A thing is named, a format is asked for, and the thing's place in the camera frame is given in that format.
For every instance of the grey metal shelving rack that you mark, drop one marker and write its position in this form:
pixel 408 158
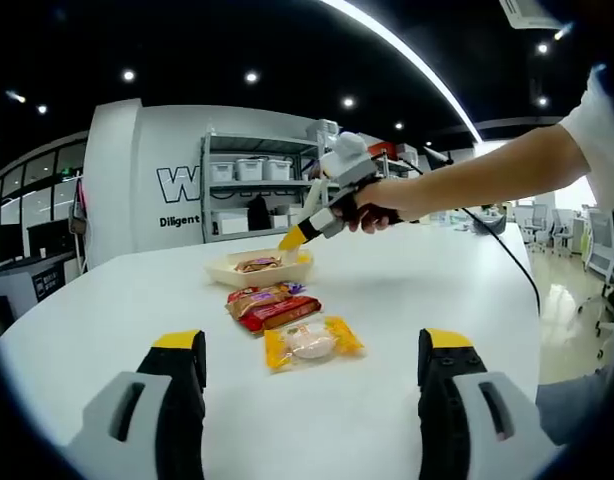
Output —
pixel 262 141

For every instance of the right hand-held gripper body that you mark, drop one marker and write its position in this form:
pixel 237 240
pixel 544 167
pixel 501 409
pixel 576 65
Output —
pixel 347 160

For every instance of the coat stand with bags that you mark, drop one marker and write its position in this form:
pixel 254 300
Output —
pixel 78 215

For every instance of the ceiling spotlights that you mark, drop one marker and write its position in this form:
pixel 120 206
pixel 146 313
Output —
pixel 251 76

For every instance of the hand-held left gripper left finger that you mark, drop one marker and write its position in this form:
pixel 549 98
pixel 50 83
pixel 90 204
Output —
pixel 184 425

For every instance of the grey counter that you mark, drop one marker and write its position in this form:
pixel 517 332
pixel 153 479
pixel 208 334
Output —
pixel 17 285

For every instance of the person's trouser leg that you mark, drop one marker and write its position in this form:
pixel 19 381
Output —
pixel 572 405

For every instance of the cream food container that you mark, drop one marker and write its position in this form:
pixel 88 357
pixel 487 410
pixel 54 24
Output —
pixel 287 273

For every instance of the white food tongs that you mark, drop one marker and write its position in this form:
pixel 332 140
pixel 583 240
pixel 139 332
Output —
pixel 314 200

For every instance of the purple candy food packet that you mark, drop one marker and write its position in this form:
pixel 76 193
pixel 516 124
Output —
pixel 297 288

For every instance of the yellow bun food packet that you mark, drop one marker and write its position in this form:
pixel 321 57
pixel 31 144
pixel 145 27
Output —
pixel 312 345

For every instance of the curved ceiling light strip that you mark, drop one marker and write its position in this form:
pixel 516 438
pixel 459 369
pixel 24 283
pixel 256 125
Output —
pixel 437 82

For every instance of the brown purple-label food packet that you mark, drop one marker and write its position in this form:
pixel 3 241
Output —
pixel 259 299
pixel 259 265

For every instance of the dark grey pouch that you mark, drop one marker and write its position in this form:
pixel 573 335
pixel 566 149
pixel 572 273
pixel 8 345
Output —
pixel 489 226

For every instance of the white office chair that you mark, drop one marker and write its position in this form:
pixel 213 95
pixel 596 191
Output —
pixel 563 231
pixel 609 270
pixel 536 225

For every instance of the white carton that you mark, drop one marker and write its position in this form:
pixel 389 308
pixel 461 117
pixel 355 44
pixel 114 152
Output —
pixel 230 222

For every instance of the person's white shirt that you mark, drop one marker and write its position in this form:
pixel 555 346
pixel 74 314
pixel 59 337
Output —
pixel 602 140

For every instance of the translucent crate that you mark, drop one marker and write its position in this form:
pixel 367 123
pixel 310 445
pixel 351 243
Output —
pixel 322 131

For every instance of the red food packet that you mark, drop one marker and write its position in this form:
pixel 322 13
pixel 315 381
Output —
pixel 287 314

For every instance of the ceiling air conditioner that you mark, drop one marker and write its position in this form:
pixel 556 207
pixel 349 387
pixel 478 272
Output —
pixel 528 14

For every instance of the black bag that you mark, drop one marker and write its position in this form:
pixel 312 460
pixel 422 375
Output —
pixel 258 213

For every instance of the person's right hand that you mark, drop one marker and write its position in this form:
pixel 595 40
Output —
pixel 392 200

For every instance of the black monitor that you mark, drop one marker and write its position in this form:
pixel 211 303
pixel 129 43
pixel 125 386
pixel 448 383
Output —
pixel 10 245
pixel 49 239

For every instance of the white storage box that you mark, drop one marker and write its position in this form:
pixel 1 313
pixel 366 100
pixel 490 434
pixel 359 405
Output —
pixel 223 171
pixel 278 170
pixel 250 170

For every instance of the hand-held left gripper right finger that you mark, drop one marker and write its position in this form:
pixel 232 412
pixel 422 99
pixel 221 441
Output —
pixel 439 425

